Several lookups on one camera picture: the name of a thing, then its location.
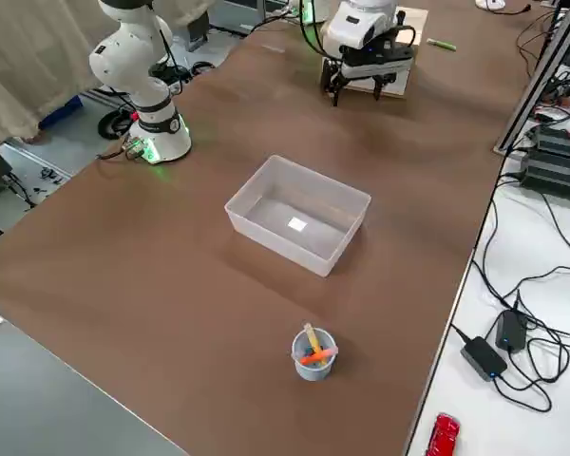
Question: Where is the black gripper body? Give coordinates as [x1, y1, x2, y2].
[344, 27, 416, 66]

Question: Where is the wooden drawer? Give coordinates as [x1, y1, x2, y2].
[346, 70, 412, 100]

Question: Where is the wooden drawer cabinet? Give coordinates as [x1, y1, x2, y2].
[346, 8, 429, 100]

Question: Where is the clear plastic box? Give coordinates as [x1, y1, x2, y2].
[223, 154, 372, 279]

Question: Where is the yellow stick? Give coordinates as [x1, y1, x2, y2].
[304, 323, 323, 355]

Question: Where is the black power supply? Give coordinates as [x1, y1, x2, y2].
[522, 142, 570, 204]
[526, 123, 570, 161]

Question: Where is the blue plastic bin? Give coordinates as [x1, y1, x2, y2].
[37, 92, 85, 129]

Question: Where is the black power adapter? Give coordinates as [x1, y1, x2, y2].
[495, 308, 528, 353]

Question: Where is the dark grey power adapter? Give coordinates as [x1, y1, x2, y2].
[459, 335, 508, 382]

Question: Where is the translucent blue plastic cup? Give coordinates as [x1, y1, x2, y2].
[292, 326, 339, 383]

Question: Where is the beige curtain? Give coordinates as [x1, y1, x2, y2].
[0, 0, 215, 142]

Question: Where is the red crinkled packet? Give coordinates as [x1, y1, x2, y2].
[427, 411, 462, 456]

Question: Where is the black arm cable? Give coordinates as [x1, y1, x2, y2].
[297, 0, 332, 57]
[146, 0, 192, 96]

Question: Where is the aluminium frame post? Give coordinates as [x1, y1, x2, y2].
[492, 0, 570, 156]

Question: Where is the black desk cable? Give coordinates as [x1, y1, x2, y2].
[493, 327, 570, 414]
[469, 173, 523, 310]

